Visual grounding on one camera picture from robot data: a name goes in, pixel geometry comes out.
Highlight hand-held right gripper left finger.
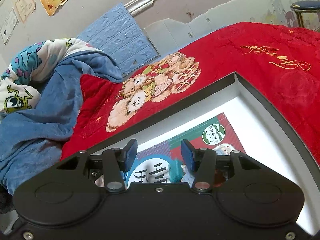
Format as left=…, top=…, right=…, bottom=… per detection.
left=56, top=139, right=138, bottom=193

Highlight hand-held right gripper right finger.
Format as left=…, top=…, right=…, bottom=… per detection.
left=180, top=139, right=263, bottom=195

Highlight teal binder clip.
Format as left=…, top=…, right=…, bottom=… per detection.
left=170, top=159, right=182, bottom=183

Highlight blue scrunchie with white charm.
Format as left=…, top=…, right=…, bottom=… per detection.
left=181, top=144, right=242, bottom=183

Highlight black cardboard box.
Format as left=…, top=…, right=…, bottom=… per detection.
left=87, top=71, right=320, bottom=236

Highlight printed book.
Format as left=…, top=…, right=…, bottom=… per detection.
left=127, top=112, right=248, bottom=190

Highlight blue cartoon quilt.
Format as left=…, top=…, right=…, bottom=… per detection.
left=0, top=37, right=123, bottom=214

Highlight red printed blanket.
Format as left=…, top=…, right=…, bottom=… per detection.
left=60, top=22, right=320, bottom=167

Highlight white certificate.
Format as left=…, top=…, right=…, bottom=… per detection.
left=0, top=9, right=19, bottom=45

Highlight brown-bordered certificate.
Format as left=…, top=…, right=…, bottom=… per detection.
left=14, top=0, right=36, bottom=23

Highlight blue round stool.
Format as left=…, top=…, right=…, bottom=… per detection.
left=290, top=1, right=320, bottom=32

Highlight blue foam wall panel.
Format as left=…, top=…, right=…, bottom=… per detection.
left=77, top=2, right=160, bottom=79

